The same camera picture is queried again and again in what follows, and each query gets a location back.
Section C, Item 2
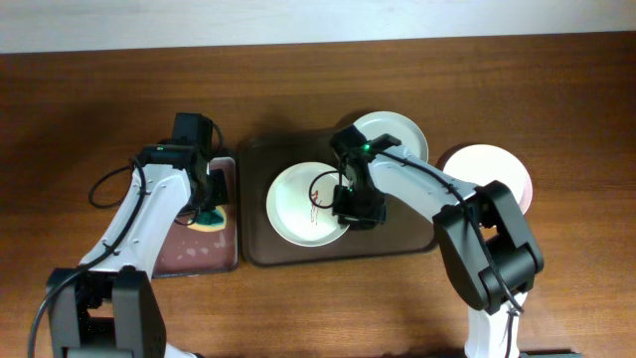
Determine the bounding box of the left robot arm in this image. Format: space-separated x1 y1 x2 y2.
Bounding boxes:
28 112 229 358

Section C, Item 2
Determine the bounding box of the large brown serving tray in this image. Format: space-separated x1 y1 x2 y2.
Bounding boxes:
238 129 437 268

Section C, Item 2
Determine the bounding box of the small black tray with water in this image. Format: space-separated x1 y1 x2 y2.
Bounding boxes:
153 149 239 278

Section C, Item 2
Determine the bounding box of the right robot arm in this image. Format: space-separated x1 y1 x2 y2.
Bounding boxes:
330 125 545 357

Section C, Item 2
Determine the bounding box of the green yellow sponge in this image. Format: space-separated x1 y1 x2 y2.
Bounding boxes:
189 207 228 233

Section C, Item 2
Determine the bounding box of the white plate bottom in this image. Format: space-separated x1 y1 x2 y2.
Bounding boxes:
441 144 534 214

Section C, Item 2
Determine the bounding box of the white plate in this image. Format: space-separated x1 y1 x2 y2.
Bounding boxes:
265 162 349 248
441 144 534 214
353 111 428 164

